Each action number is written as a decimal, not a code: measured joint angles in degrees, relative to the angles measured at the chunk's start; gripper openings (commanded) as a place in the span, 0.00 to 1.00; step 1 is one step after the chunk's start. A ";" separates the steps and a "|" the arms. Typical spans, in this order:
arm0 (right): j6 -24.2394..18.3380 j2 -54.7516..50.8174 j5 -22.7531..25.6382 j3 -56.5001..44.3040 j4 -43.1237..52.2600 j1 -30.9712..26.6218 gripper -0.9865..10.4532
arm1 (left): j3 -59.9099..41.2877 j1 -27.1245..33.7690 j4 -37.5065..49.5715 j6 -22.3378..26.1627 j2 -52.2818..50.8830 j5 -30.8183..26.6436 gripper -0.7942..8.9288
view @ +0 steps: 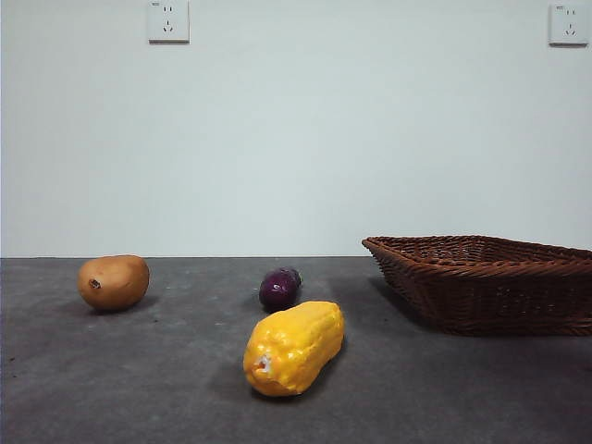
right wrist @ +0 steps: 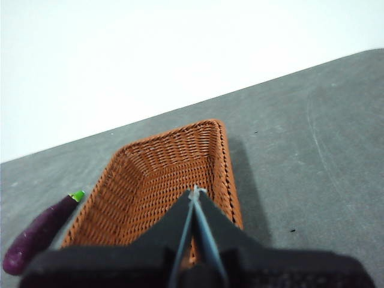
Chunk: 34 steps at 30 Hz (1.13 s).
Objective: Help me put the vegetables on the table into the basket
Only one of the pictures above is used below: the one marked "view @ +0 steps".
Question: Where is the purple eggplant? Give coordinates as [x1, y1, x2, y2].
[258, 266, 302, 312]

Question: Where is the yellow corn cob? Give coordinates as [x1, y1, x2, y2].
[242, 300, 346, 398]

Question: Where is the brown potato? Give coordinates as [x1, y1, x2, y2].
[77, 254, 151, 311]

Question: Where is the brown woven wicker basket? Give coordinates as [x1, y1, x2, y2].
[362, 235, 592, 337]

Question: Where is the white wall socket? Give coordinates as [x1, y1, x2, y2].
[548, 4, 589, 47]
[147, 0, 191, 45]

